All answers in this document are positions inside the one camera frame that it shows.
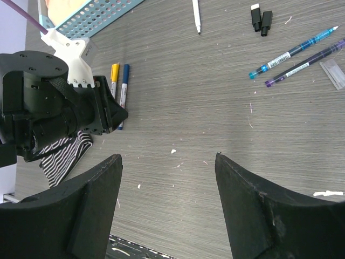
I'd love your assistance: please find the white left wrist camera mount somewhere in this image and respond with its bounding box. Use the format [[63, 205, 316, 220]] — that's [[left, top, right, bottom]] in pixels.
[[41, 28, 98, 88]]

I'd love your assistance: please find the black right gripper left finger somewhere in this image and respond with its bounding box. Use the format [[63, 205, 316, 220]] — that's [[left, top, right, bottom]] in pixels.
[[1, 154, 123, 258]]

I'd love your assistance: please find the cyan gel pen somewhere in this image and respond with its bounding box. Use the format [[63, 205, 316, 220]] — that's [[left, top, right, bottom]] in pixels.
[[249, 26, 339, 79]]

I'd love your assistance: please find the white pen blue end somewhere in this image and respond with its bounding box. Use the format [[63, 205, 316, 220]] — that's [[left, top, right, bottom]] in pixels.
[[117, 64, 131, 131]]

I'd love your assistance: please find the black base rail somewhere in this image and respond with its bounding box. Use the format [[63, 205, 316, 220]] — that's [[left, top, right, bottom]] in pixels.
[[105, 234, 174, 259]]

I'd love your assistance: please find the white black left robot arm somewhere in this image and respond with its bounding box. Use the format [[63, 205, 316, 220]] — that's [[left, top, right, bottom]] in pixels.
[[1, 51, 128, 162]]

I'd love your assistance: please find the white pen yellow end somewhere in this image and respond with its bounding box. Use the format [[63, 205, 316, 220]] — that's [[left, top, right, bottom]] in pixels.
[[111, 63, 120, 99]]

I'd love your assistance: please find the white pen black tip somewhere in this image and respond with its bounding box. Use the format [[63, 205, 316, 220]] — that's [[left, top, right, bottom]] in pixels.
[[192, 0, 201, 35]]

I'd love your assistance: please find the black pen cap white end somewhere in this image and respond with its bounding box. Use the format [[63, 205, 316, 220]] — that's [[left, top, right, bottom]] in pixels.
[[251, 3, 261, 32]]

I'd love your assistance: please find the black white striped cloth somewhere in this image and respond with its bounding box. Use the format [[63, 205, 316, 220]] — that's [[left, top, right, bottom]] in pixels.
[[39, 131, 93, 188]]

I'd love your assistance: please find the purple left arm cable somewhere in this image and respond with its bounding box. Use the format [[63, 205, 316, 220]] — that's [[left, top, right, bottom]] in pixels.
[[5, 0, 49, 35]]

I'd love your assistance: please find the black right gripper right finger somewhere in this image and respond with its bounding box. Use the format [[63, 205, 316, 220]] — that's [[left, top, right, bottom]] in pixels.
[[215, 154, 344, 258]]

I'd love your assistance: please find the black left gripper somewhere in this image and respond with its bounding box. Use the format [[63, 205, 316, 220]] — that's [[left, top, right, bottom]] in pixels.
[[91, 76, 128, 134]]

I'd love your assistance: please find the peach folded cloth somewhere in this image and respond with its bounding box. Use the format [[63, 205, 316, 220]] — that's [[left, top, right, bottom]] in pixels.
[[45, 0, 86, 26]]

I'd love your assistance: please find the clear pen cap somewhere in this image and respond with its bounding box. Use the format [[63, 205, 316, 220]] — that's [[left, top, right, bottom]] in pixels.
[[320, 59, 345, 90]]

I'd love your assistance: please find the blue plastic basket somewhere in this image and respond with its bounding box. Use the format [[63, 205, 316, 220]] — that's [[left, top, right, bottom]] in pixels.
[[37, 0, 142, 39]]

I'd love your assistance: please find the purple gel pen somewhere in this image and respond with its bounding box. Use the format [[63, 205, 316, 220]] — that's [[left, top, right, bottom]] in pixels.
[[265, 39, 344, 87]]

